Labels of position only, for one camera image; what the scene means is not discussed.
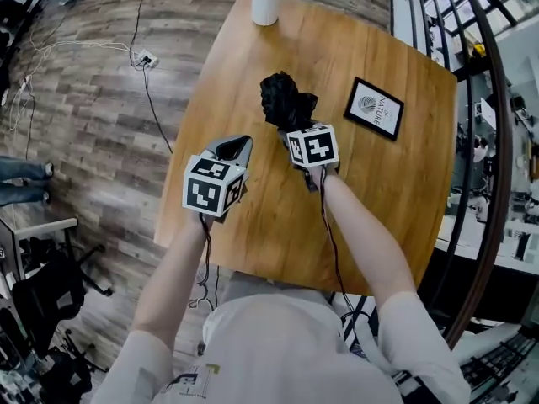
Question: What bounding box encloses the black framed picture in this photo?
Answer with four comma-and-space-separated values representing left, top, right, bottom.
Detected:
343, 76, 406, 142

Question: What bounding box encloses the person's grey trouser leg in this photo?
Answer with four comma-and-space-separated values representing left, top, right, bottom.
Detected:
217, 270, 334, 307

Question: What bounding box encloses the black floor cable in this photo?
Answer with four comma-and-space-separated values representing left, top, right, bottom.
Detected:
128, 0, 174, 155

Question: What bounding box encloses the wooden handrail black railing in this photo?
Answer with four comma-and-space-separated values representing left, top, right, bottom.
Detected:
389, 0, 515, 349

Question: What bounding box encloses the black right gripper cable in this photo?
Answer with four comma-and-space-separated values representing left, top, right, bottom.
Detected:
318, 166, 372, 354

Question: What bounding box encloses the white ceramic vase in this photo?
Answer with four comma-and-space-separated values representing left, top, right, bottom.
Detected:
250, 0, 280, 28

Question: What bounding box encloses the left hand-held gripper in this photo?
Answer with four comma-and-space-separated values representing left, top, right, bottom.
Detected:
181, 135, 255, 226

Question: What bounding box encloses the person's white printed shirt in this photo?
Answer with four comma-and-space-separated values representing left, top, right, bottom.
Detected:
89, 293, 472, 404

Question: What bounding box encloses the white floor cable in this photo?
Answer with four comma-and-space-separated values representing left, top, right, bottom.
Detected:
7, 36, 141, 133

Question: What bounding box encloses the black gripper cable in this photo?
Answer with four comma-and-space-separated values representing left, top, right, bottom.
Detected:
187, 212, 221, 311
318, 166, 372, 354

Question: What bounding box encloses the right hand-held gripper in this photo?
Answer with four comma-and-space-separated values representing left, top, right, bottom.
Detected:
276, 123, 340, 194

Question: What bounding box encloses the person's right forearm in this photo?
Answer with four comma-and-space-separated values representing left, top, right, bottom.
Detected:
321, 169, 419, 311

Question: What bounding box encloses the wooden table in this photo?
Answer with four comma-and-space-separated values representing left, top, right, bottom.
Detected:
153, 0, 459, 297

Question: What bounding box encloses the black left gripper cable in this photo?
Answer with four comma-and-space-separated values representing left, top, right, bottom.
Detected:
187, 212, 221, 311

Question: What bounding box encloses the person's left forearm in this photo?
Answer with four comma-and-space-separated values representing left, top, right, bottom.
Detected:
130, 212, 212, 349

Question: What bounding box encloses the white floor power strip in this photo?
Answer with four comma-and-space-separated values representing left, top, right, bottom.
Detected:
136, 48, 160, 68

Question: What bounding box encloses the black mesh office chair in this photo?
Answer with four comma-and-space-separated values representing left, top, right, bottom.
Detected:
9, 242, 115, 354

